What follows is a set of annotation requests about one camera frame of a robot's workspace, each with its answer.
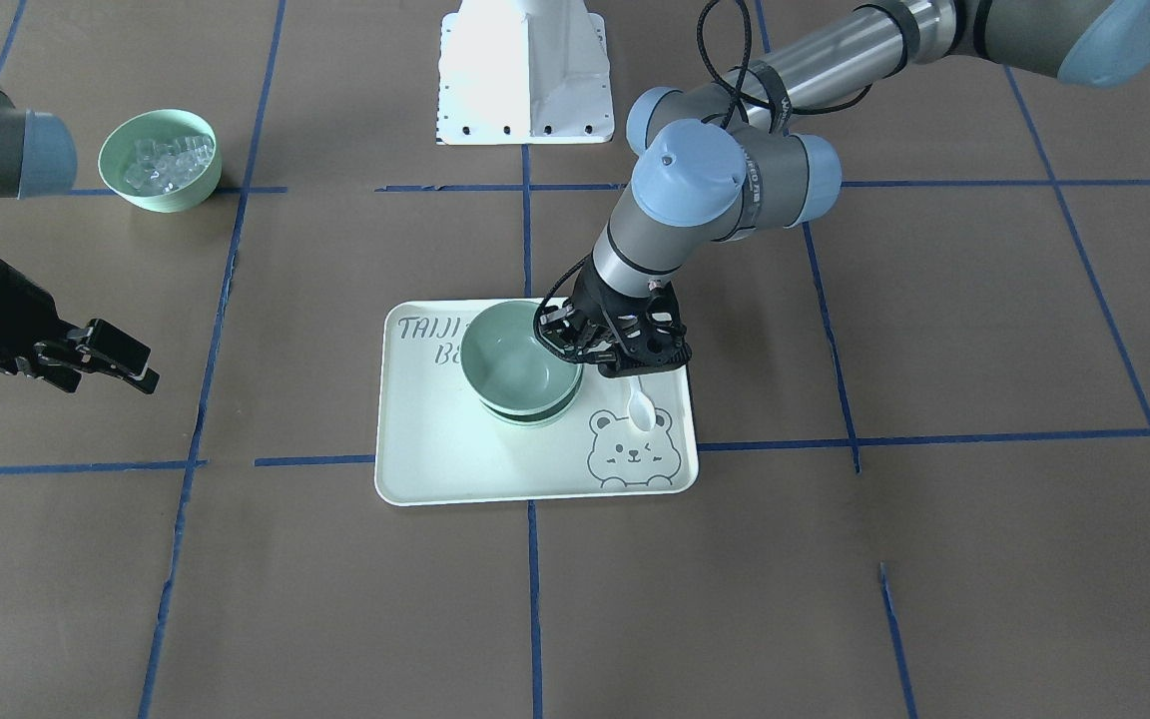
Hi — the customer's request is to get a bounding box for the green bowl on tray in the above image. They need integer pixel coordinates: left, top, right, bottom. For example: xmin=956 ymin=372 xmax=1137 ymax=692
xmin=482 ymin=400 xmax=574 ymax=427

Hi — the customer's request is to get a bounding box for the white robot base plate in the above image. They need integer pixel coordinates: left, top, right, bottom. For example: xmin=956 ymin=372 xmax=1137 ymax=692
xmin=435 ymin=1 xmax=615 ymax=146

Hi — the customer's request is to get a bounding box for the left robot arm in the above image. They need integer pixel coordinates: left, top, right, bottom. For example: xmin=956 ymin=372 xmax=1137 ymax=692
xmin=530 ymin=1 xmax=1150 ymax=378

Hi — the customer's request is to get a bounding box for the cream bear print tray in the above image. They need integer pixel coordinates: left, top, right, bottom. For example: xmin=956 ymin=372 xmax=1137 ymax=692
xmin=375 ymin=300 xmax=699 ymax=505

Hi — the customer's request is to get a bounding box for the green bowl with ice cubes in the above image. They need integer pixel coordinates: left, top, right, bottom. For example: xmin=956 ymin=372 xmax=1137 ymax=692
xmin=99 ymin=109 xmax=223 ymax=214

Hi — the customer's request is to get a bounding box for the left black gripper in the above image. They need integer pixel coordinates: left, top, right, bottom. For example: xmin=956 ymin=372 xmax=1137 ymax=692
xmin=532 ymin=263 xmax=693 ymax=378

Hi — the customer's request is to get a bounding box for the white plastic spoon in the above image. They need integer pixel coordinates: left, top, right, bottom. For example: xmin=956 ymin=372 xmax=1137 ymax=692
xmin=627 ymin=374 xmax=656 ymax=433

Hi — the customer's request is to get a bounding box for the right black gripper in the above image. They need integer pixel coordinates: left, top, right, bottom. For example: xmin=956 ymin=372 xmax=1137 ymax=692
xmin=0 ymin=259 xmax=160 ymax=393

